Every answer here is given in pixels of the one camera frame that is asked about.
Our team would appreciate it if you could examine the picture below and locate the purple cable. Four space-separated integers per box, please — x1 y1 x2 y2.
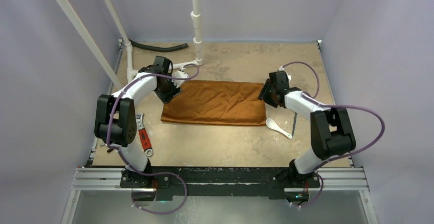
280 61 386 210
105 63 201 216

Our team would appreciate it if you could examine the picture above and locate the white PVC pipe frame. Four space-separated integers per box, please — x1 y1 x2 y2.
40 0 204 89

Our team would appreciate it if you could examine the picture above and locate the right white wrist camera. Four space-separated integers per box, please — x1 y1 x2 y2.
278 66 292 82

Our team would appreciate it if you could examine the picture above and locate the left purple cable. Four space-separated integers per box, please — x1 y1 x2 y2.
105 63 201 216

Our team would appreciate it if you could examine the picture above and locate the aluminium extrusion rail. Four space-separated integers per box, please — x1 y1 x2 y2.
71 168 369 191

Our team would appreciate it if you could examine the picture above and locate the orange cloth napkin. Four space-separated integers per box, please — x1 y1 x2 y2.
161 80 266 126

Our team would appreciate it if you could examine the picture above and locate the black corrugated hose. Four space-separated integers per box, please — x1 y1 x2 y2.
128 38 189 53

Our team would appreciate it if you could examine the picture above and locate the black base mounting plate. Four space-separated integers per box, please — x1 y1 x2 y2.
120 166 320 200

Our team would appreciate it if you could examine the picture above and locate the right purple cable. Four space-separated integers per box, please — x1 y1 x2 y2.
280 61 386 210

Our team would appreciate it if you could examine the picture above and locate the white ceramic spoon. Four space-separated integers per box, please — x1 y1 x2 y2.
266 118 293 140

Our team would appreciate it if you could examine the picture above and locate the red handled adjustable wrench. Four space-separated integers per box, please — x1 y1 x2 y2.
136 113 154 158

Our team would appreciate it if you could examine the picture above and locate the small dark blue disc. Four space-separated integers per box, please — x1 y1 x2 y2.
291 113 298 136

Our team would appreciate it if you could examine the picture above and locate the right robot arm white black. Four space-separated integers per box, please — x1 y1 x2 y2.
258 71 356 187

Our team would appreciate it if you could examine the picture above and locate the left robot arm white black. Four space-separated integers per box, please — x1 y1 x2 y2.
94 56 191 188

